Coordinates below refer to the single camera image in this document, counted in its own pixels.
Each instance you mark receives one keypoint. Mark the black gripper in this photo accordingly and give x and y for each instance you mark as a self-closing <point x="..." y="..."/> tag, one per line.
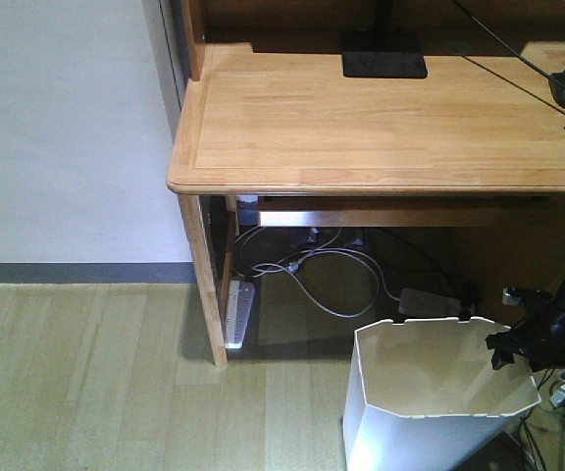
<point x="540" y="337"/>

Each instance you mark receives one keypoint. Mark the white plastic trash bin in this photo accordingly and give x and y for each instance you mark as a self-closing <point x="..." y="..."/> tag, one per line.
<point x="422" y="395"/>

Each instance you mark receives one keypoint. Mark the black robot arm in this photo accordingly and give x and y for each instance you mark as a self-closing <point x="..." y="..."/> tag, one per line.
<point x="539" y="336"/>

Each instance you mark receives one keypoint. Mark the grey power adapter brick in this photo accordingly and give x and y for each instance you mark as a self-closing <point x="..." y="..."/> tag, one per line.
<point x="415" y="303"/>

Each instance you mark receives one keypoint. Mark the white power strip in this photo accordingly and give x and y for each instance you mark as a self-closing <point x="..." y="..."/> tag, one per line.
<point x="240" y="301"/>

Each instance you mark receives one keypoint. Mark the black monitor stand base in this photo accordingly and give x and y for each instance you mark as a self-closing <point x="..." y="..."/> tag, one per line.
<point x="379" y="52"/>

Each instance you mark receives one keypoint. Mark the wooden desk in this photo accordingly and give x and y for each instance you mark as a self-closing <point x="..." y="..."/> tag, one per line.
<point x="479" y="143"/>

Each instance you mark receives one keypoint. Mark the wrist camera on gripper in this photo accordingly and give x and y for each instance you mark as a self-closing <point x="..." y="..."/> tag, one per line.
<point x="528" y="298"/>

